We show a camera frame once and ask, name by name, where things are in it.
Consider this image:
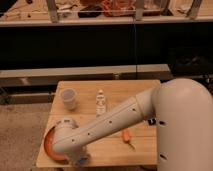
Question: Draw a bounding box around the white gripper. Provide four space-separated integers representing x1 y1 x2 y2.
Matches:
66 147 89 165

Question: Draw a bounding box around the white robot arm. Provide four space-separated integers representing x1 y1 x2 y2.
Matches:
53 78 213 171

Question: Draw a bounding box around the orange ceramic bowl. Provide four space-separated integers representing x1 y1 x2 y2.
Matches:
43 127 66 162

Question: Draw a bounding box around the orange carrot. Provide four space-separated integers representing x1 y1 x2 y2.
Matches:
122 128 134 149

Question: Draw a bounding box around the wooden table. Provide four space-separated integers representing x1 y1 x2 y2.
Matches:
36 80 160 168

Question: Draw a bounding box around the clear plastic cup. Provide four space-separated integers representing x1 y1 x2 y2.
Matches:
60 88 77 110

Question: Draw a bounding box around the small white bottle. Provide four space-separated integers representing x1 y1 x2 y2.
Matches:
96 90 106 116

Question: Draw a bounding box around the long wooden shelf board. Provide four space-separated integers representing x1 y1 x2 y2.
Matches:
0 64 172 87

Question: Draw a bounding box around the upper workbench shelf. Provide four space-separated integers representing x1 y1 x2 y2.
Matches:
0 0 213 27

